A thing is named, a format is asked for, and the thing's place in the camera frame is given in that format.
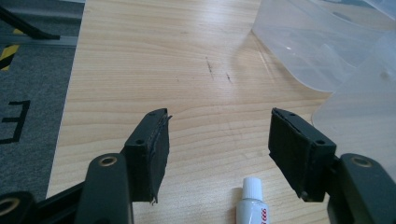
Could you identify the white glue tube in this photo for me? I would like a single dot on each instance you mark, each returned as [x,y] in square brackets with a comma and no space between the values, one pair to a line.
[252,202]

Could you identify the translucent plastic storage box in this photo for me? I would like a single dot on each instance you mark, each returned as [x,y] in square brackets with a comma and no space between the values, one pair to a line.
[314,43]

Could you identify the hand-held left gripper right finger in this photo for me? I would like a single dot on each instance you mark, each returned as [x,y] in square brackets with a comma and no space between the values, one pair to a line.
[299,155]

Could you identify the translucent plastic box lid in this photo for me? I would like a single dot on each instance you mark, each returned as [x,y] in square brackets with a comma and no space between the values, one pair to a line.
[364,124]

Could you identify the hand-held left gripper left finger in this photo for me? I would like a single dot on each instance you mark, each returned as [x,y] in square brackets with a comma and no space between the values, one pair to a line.
[149,161]

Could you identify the black metal stand leg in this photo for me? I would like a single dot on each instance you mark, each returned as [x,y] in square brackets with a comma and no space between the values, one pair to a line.
[25,26]

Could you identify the grey metal floor rail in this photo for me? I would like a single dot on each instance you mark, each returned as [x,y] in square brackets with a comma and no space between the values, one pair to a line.
[40,40]

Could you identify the yellow black hazard tape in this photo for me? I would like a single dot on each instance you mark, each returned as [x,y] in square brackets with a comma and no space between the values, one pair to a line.
[7,51]

